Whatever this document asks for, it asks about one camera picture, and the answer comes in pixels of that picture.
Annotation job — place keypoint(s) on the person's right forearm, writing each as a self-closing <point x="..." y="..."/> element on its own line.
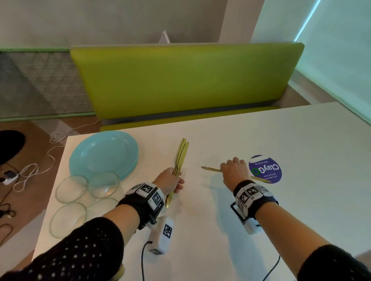
<point x="284" y="228"/>

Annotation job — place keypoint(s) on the person's left hand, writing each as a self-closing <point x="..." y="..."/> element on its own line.
<point x="168" y="181"/>

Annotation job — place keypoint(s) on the person's left forearm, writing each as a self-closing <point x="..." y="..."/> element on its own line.
<point x="121" y="217"/>

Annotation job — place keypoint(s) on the pale window blind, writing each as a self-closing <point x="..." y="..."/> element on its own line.
<point x="342" y="58"/>

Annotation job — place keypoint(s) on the round purple sticker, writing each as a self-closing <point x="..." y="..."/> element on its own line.
<point x="268" y="170"/>

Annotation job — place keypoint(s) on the small white sign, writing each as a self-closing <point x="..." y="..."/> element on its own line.
<point x="164" y="39"/>

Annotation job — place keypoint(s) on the white table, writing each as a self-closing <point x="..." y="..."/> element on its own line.
<point x="289" y="139"/>

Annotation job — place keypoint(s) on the green upholstered bench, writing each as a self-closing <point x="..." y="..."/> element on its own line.
<point x="174" y="81"/>

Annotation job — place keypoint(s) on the black round object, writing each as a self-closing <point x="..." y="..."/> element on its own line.
<point x="10" y="146"/>

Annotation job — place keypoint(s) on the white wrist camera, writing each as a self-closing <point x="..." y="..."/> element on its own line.
<point x="163" y="234"/>
<point x="252" y="227"/>

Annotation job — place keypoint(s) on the person's right hand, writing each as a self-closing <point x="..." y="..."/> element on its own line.
<point x="234" y="173"/>

